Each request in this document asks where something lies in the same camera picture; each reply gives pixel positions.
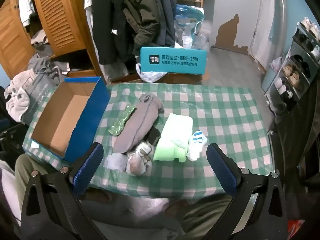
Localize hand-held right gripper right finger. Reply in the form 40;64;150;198
206;143;288;240

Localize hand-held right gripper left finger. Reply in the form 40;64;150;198
20;142;108;240

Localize blue cardboard box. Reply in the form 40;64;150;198
30;77;110;163

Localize light green cloth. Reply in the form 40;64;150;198
153;113;193;163

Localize black glove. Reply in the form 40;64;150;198
147;127;162;147

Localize grey soft garment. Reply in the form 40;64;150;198
114;93;165;153

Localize white sheer cloth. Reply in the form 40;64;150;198
104;152;129;172

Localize white blue-striped sock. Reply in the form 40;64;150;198
187;130;208;162

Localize beige bundled sock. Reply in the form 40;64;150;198
126;152;153;176

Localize green checkered tablecloth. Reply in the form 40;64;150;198
22;83;273;198

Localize green sequin cloth strip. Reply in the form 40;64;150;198
109;107;137;137

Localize person's khaki pants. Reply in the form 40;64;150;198
15;154;234;240

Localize dark cloth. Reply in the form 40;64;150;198
272;80;320;220

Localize beige fleece towel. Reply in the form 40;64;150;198
4;70;35;123

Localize grey clothes pile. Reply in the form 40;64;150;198
27;55;70;80

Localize small white plastic bag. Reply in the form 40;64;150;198
269;56;285;72

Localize teal printed box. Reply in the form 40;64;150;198
139;47;208;75

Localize shoe rack with shoes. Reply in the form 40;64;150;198
261;17;320;115

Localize black hanging coat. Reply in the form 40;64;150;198
92;0;135;65

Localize blue clear plastic bag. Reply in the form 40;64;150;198
174;4;213;51

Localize wooden louvred wardrobe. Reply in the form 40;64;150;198
0;0;103;80

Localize white door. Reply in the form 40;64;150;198
250;0;288;63

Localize olive hanging jacket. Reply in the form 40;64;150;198
121;0;163;55

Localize dark navy hanging coat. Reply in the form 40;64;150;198
150;0;179;48

